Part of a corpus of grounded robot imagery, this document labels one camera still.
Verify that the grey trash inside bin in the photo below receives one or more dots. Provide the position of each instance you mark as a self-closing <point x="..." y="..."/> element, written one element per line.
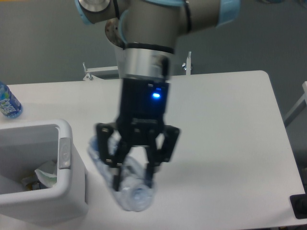
<point x="31" y="183"/>

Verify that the blue labelled water bottle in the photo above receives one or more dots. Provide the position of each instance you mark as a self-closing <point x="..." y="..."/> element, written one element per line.
<point x="10" y="106"/>

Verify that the white frame at right edge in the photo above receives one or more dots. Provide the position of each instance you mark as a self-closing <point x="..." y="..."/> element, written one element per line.
<point x="297" y="108"/>

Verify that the clear plastic bottle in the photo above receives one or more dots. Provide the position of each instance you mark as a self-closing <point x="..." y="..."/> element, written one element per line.
<point x="133" y="194"/>

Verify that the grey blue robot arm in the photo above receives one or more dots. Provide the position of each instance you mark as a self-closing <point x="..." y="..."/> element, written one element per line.
<point x="148" y="31"/>

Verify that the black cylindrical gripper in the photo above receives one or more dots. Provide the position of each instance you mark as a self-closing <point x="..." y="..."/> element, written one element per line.
<point x="142" y="106"/>

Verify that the black clamp at table edge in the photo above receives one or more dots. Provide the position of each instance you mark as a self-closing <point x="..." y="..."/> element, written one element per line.
<point x="299" y="205"/>

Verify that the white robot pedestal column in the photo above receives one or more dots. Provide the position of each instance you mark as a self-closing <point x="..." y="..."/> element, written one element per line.
<point x="112" y="34"/>

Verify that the white plastic trash can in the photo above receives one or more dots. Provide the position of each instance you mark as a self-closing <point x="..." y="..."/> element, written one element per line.
<point x="23" y="148"/>

